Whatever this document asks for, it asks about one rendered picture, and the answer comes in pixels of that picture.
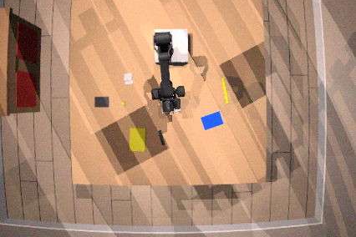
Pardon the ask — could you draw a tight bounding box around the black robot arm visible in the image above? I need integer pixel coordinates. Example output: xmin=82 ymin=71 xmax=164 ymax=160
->
xmin=153 ymin=32 xmax=177 ymax=112

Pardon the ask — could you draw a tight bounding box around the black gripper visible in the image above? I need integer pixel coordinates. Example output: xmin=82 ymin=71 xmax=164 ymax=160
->
xmin=151 ymin=86 xmax=186 ymax=100

